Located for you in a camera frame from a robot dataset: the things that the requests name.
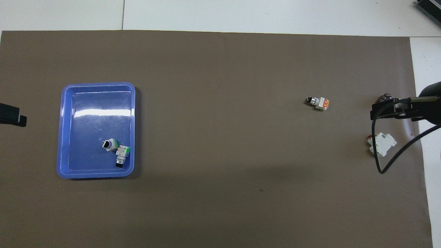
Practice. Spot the blue plastic tray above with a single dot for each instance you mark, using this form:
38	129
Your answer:
86	158

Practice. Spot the small dark terminal block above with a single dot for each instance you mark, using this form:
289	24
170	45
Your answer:
386	96

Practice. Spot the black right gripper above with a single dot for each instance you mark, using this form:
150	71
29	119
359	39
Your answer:
430	106

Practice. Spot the orange and white selector switch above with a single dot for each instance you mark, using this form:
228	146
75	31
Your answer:
320	102

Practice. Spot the brown paper table mat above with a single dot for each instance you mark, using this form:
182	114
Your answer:
220	103

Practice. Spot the white circuit breaker red lever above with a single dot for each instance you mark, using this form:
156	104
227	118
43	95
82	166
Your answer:
381	144

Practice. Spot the grey ribbed metal device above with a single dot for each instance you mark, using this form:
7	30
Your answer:
430	9

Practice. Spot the green switch with black knob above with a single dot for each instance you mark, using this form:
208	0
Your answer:
109	144

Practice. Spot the green switch with silver barrel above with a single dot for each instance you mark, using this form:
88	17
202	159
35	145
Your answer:
122	155

